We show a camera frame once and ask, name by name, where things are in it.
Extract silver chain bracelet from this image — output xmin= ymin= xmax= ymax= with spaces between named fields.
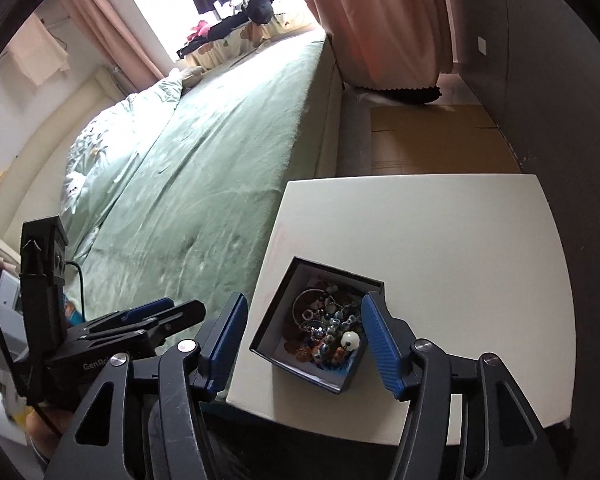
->
xmin=299 ymin=303 xmax=364 ymax=340

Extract dark metallic bead bracelet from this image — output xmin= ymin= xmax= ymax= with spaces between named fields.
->
xmin=308 ymin=326 xmax=361 ymax=366

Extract thin silver bangle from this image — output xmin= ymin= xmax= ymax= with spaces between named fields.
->
xmin=290 ymin=288 xmax=336 ymax=325

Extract black square jewelry box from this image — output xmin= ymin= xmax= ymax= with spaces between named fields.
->
xmin=249 ymin=257 xmax=385 ymax=394

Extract person's left hand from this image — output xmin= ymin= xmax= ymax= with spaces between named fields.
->
xmin=26 ymin=408 xmax=73 ymax=460

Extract green bed blanket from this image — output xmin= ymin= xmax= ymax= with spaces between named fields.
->
xmin=65 ymin=29 xmax=341 ymax=318

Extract white square side table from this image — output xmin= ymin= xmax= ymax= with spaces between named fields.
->
xmin=245 ymin=174 xmax=576 ymax=426

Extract cream padded headboard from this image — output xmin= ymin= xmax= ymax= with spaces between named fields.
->
xmin=0 ymin=67 xmax=123 ymax=250

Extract light floral duvet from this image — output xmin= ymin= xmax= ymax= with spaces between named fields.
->
xmin=60 ymin=68 xmax=183 ymax=262

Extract beige hanging towel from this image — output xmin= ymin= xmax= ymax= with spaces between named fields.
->
xmin=6 ymin=13 xmax=70 ymax=87

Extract black clothes on sill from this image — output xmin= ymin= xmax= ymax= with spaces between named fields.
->
xmin=176 ymin=0 xmax=274 ymax=60

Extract pink right curtain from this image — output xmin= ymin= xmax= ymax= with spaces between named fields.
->
xmin=304 ymin=0 xmax=453 ymax=90

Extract pink curtain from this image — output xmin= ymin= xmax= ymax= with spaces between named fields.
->
xmin=304 ymin=0 xmax=453 ymax=90
xmin=60 ymin=0 xmax=164 ymax=90

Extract pink left curtain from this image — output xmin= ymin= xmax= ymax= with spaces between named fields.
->
xmin=60 ymin=0 xmax=164 ymax=90

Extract floral window seat cushion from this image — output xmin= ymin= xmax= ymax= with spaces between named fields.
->
xmin=183 ymin=0 xmax=321 ymax=70

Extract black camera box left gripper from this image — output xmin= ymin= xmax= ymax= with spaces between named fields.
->
xmin=20 ymin=216 xmax=68 ymax=353

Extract white wall switch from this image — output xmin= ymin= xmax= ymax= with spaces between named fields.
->
xmin=477 ymin=36 xmax=488 ymax=55

